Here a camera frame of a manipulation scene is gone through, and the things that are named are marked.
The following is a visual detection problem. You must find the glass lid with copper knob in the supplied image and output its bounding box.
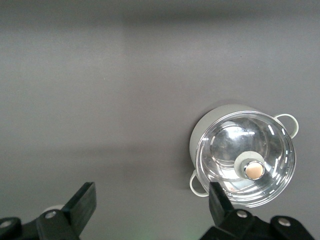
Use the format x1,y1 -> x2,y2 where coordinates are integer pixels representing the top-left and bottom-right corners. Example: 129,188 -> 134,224
195,111 -> 296,208

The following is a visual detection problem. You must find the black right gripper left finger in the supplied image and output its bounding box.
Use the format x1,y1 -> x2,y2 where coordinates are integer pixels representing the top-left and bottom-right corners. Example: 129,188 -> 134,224
0,181 -> 98,240

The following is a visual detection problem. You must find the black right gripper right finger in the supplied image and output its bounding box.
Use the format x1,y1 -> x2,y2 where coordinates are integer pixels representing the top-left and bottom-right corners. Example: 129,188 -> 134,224
199,181 -> 315,240

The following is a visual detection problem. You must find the pale green cooking pot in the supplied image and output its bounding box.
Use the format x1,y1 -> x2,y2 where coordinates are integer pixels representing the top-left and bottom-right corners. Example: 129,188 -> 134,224
189,103 -> 299,208

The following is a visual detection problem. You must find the dark grey table mat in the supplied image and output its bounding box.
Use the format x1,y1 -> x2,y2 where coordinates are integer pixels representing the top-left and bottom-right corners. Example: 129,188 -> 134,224
0,0 -> 320,240

